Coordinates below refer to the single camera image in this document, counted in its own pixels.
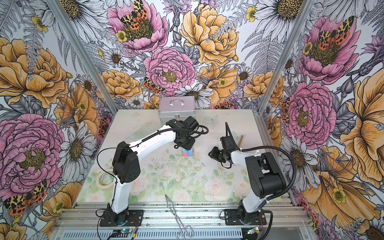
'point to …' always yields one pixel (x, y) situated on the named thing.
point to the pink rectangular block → (185, 154)
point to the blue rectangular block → (190, 154)
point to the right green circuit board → (254, 230)
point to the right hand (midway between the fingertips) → (210, 158)
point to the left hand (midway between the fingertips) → (185, 148)
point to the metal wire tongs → (170, 205)
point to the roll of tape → (105, 180)
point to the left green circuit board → (121, 233)
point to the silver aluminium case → (176, 107)
